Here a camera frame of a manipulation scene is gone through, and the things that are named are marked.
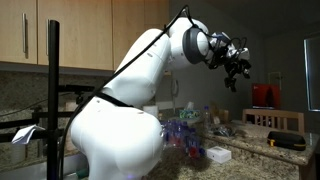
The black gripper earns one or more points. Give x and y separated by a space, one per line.
236 68

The black zip case yellow zipper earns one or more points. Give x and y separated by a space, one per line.
286 140

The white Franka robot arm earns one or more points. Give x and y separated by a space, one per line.
133 83

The red box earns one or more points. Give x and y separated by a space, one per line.
265 96

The brown paper bag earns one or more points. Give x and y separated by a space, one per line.
220 115

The wooden slat back chair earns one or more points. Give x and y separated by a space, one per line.
273 115

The tall clear water bottle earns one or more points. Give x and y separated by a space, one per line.
207 118

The green patterned tissue box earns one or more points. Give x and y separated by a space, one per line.
189 113

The small white box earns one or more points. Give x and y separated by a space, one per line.
219 154

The bottle with red liquid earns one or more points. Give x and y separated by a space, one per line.
193 146

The white paper towel roll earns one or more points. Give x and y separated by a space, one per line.
150 111

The folded white paper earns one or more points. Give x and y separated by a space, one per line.
25 133

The white wall phone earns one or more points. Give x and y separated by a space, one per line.
174 87

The black camera stand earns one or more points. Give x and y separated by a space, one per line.
53 100

